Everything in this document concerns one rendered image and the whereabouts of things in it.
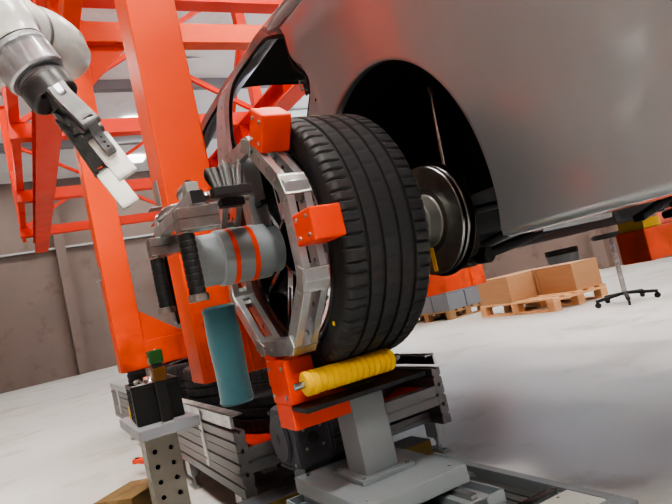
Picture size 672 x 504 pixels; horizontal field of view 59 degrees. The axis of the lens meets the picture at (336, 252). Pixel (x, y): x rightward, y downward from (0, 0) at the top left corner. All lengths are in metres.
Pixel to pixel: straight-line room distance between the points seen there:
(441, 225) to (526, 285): 5.67
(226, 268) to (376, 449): 0.60
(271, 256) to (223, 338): 0.25
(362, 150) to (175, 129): 0.79
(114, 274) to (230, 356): 2.31
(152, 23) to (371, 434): 1.44
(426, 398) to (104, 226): 2.30
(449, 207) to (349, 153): 0.42
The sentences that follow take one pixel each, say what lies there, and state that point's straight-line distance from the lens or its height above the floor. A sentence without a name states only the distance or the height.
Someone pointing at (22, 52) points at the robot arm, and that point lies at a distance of 1.00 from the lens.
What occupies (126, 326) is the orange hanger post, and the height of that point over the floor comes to 0.79.
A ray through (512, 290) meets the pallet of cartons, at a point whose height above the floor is 0.29.
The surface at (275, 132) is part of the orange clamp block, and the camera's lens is 1.38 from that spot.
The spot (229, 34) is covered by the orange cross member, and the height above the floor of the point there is 2.67.
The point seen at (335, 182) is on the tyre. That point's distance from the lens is 1.28.
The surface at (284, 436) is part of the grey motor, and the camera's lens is 1.77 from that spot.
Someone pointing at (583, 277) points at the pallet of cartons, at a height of 0.27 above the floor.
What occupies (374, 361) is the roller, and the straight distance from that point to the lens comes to 1.46.
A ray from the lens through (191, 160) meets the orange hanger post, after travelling 1.96.
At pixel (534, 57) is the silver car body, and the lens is 1.29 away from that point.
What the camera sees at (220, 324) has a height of 0.69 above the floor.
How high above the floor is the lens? 0.70
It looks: 4 degrees up
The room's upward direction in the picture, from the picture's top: 13 degrees counter-clockwise
